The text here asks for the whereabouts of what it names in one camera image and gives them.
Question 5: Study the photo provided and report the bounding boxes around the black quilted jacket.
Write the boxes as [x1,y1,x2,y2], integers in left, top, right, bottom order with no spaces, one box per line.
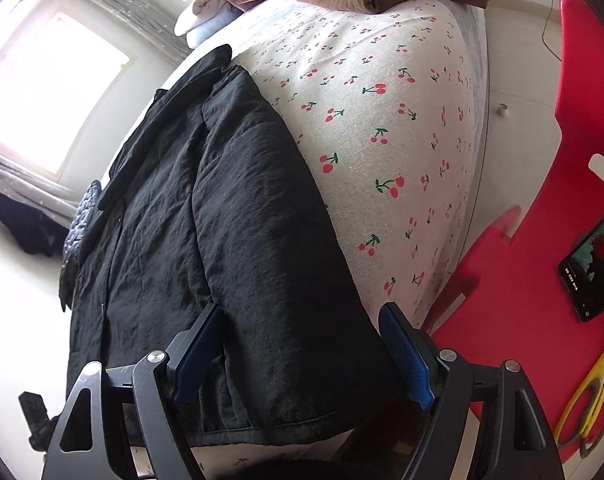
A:
[64,46,404,446]

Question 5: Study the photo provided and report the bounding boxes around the black smartphone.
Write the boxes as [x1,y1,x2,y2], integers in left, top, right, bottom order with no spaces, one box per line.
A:
[558,216,604,322]

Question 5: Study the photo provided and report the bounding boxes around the cherry print bed sheet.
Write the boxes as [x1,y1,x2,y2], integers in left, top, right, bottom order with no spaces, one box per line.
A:
[189,0,489,480]

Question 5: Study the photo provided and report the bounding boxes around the red plastic stool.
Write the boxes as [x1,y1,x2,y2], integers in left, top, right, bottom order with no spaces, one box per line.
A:
[421,0,604,466]

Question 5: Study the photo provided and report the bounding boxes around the yellow handled scissors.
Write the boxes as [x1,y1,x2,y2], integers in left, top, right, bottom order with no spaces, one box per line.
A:
[554,351,604,458]

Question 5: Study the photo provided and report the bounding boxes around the dark clothes hanging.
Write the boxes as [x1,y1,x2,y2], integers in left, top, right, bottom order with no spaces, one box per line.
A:
[0,194,68,257]

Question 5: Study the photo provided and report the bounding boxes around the dark navy quilted jacket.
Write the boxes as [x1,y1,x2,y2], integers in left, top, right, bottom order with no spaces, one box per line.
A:
[58,180,101,311]

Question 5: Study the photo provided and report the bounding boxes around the white folded blanket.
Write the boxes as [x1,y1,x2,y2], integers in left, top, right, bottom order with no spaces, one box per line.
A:
[174,0,229,37]

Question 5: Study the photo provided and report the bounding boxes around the beige patterned curtain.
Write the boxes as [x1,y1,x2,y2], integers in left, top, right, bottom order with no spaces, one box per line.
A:
[88,0,190,64]

